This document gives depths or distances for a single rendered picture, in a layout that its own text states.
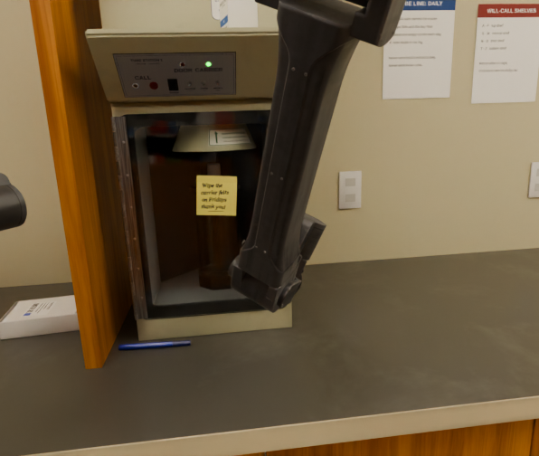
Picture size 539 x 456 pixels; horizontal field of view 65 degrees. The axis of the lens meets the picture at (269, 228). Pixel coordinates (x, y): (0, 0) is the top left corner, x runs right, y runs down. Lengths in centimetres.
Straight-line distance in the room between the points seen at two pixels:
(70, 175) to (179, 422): 43
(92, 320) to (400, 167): 97
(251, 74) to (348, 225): 71
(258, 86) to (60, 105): 32
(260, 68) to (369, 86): 62
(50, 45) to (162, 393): 58
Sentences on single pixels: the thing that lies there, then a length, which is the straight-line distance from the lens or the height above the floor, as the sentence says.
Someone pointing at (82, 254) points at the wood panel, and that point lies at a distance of 80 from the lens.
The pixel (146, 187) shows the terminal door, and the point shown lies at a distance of 83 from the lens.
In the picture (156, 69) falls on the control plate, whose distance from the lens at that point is 76.
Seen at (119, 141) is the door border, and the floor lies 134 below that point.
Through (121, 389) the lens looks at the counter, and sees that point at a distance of 80.
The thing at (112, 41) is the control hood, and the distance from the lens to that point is 74.
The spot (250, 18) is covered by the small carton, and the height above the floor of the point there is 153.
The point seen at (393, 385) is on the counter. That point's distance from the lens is 77.
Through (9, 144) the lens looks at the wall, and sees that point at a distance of 137.
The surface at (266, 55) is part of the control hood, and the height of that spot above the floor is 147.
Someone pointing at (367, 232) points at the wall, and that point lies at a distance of 138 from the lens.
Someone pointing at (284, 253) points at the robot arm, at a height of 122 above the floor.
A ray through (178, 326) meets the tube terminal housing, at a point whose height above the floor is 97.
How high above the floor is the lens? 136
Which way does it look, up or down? 14 degrees down
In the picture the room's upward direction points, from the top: 2 degrees counter-clockwise
